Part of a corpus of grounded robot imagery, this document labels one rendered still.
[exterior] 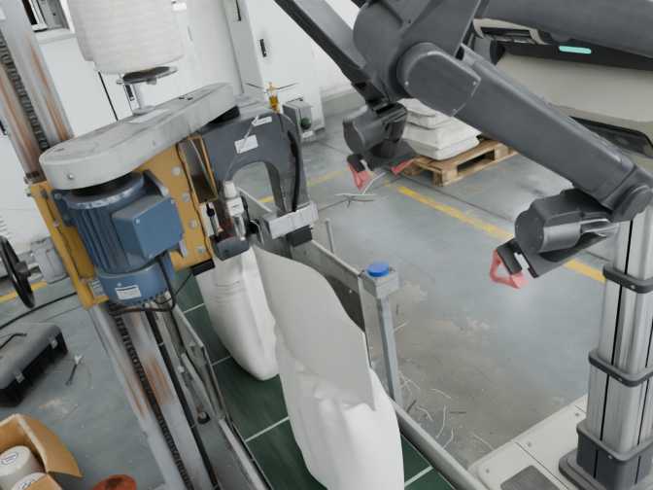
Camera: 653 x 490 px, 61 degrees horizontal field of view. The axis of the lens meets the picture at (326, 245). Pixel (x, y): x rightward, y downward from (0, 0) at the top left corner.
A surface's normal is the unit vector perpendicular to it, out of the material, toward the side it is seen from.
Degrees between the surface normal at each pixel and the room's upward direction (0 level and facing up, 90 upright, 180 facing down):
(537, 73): 40
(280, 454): 0
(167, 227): 90
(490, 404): 0
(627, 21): 111
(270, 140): 90
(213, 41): 90
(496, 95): 106
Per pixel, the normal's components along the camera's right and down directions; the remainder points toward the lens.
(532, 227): -0.94, 0.13
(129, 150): 0.92, 0.04
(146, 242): 0.81, 0.16
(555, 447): -0.16, -0.87
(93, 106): 0.51, 0.34
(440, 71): 0.32, 0.67
